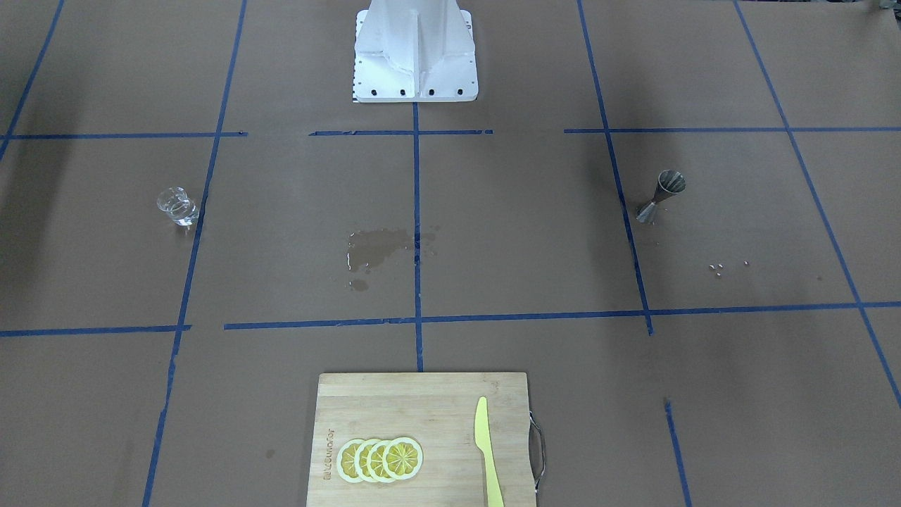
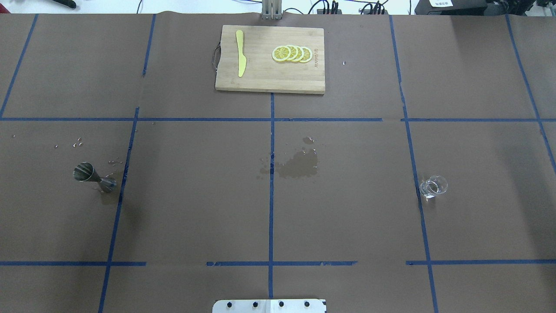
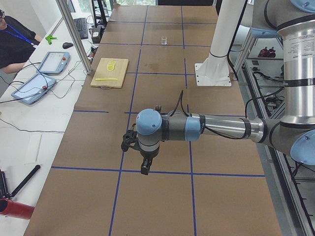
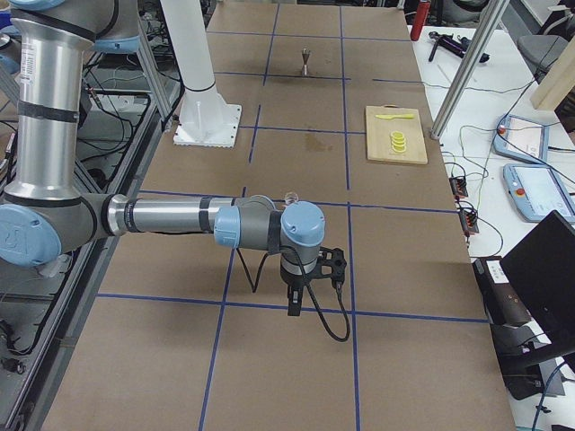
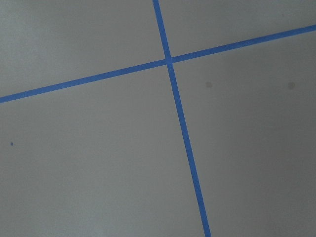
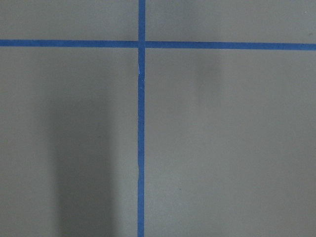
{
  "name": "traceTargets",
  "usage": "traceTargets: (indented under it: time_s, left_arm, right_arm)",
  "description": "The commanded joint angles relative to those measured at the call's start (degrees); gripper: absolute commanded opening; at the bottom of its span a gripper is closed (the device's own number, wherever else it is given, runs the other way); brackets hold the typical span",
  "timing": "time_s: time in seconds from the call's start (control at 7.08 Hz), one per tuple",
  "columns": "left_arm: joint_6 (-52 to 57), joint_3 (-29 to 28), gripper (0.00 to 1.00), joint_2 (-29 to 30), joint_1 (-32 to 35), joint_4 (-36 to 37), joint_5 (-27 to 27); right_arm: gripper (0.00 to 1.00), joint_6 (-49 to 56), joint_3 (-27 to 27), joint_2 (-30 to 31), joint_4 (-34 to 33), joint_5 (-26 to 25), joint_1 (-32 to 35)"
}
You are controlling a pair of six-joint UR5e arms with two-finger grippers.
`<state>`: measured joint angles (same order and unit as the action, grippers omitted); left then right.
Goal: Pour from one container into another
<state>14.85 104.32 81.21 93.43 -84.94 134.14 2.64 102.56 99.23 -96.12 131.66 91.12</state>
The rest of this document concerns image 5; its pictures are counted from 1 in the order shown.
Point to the blue tape line crosswise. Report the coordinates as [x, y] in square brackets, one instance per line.
[158, 63]

